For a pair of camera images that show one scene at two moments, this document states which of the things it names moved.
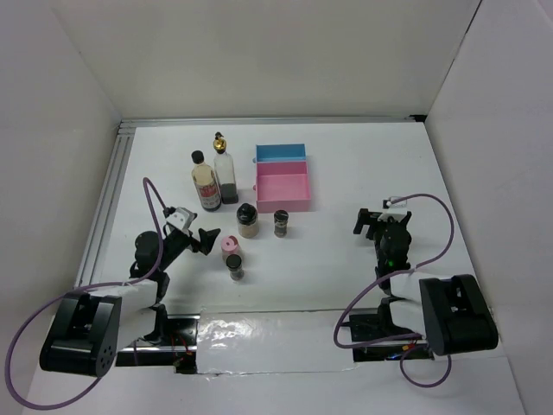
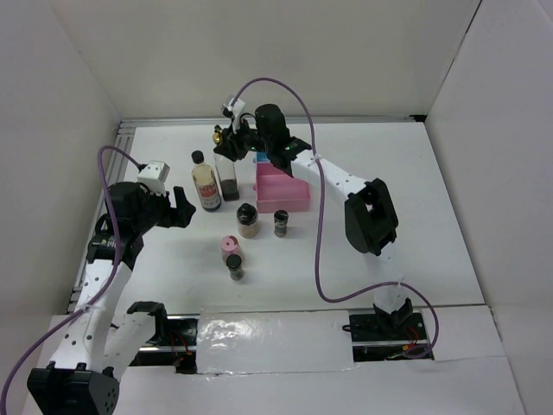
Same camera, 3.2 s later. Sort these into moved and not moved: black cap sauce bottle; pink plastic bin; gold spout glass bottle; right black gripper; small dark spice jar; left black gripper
Moved: right black gripper; left black gripper
Not moved: pink plastic bin; black cap sauce bottle; small dark spice jar; gold spout glass bottle
